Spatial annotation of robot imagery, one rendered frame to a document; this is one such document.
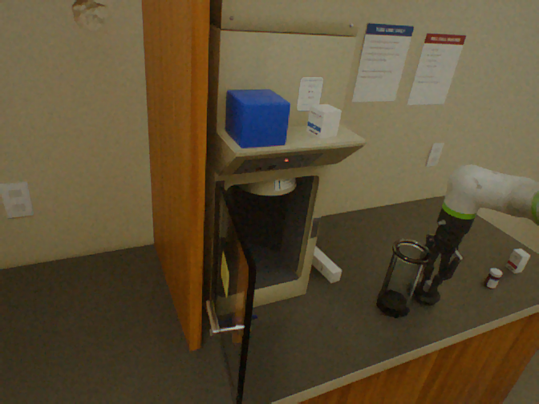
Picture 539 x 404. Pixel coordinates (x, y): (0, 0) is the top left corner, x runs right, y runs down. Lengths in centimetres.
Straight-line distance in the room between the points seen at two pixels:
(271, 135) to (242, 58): 17
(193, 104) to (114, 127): 58
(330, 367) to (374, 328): 21
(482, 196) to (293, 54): 63
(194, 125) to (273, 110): 15
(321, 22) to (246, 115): 27
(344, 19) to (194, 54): 37
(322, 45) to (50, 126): 78
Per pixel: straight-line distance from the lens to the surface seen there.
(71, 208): 141
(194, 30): 73
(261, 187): 103
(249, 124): 78
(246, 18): 85
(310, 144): 86
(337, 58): 96
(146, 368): 111
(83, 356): 117
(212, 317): 84
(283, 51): 89
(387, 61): 163
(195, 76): 74
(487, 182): 119
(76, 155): 133
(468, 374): 178
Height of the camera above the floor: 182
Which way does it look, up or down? 30 degrees down
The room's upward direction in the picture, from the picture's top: 7 degrees clockwise
